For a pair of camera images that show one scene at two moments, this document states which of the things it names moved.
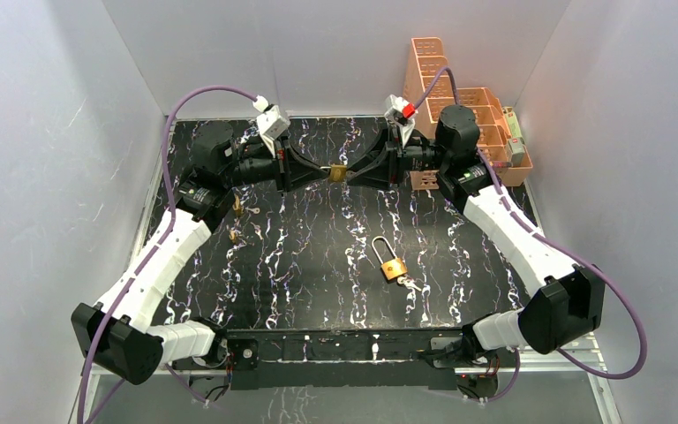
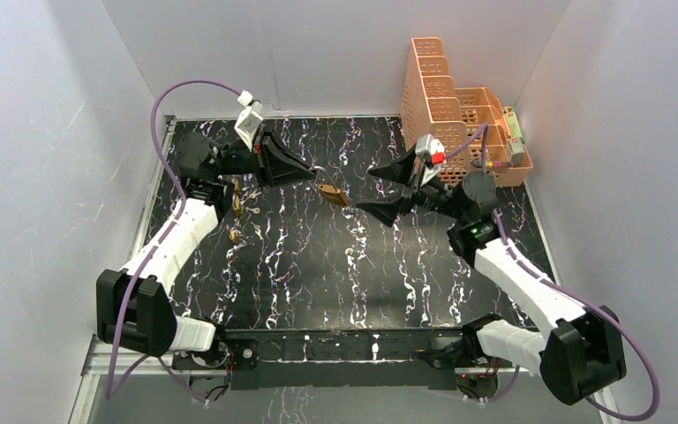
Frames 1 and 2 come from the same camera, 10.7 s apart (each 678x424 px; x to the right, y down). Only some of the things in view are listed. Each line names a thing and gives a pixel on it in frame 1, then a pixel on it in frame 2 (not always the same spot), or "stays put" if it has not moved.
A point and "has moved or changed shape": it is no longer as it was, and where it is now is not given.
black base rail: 334,360 stays put
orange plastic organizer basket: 426,89 stays put
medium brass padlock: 237,207 stays put
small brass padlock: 338,173 has moved or changed shape
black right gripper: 372,170 → 387,211
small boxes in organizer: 516,143 stays put
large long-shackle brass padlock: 393,268 → 332,193
